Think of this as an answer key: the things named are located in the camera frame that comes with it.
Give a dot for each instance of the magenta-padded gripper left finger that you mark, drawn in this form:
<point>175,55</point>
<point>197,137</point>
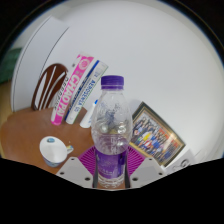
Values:
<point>74,170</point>

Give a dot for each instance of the white door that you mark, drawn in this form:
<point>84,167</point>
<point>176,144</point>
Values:
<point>36,56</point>

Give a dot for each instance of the white blue tall tube box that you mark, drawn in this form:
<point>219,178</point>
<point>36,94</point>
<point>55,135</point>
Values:
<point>86,90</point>

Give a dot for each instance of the pink tall tube box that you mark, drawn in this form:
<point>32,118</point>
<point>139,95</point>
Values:
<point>70,93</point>

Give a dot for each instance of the blue patterned white cup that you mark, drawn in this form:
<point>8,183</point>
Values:
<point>53,151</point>

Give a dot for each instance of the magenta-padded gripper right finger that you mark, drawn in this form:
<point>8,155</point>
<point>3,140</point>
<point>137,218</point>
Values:
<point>146,170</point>

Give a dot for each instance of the dark wooden chair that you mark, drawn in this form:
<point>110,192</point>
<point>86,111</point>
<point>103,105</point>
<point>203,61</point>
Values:
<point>55,71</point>

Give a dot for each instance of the clear purple-capped water bottle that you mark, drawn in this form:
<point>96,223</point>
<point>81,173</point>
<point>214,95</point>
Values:
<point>110,133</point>

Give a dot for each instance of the framed group photo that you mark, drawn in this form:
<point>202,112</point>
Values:
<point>156,136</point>

